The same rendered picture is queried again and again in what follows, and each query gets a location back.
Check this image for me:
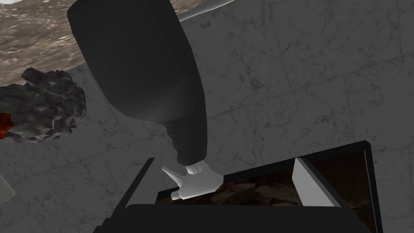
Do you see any pale grey flat piece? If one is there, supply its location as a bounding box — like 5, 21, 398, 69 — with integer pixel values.
0, 174, 16, 205

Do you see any red orange chunk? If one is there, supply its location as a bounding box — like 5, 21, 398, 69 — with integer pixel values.
0, 112, 15, 140

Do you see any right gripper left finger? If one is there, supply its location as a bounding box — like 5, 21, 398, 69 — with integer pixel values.
113, 157, 177, 210

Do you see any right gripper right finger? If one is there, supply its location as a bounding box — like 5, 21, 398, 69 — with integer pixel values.
291, 157, 352, 208

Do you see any dark grey crumpled lump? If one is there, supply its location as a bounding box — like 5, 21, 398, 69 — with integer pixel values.
0, 68, 87, 144

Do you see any black spray bottle white nozzle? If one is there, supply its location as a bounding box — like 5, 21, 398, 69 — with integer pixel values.
66, 0, 224, 201

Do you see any pale grey round dish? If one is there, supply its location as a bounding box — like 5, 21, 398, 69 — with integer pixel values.
178, 0, 236, 22

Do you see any black framed brown tray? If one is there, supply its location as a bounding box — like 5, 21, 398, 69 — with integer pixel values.
154, 140, 384, 233

